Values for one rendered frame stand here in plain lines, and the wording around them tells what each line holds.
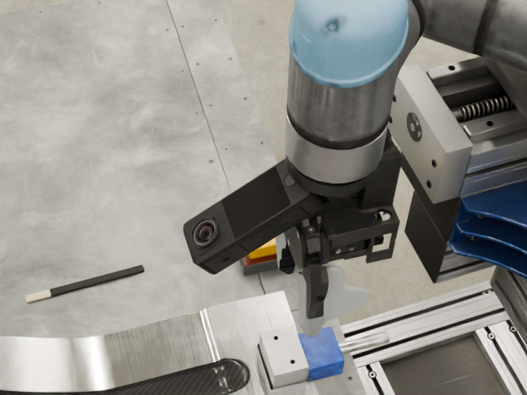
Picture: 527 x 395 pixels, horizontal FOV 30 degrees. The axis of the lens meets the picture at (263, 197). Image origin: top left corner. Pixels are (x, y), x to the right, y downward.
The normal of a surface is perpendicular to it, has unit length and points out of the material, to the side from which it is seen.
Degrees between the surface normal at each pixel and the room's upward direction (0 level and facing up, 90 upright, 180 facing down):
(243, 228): 32
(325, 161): 90
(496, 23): 67
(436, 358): 0
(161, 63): 0
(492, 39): 85
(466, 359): 0
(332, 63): 88
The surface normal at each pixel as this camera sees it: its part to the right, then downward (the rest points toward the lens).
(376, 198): 0.27, 0.76
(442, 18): -0.44, 0.60
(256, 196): -0.49, -0.41
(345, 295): 0.27, 0.60
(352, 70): 0.01, 0.76
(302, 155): -0.69, 0.56
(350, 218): 0.03, -0.62
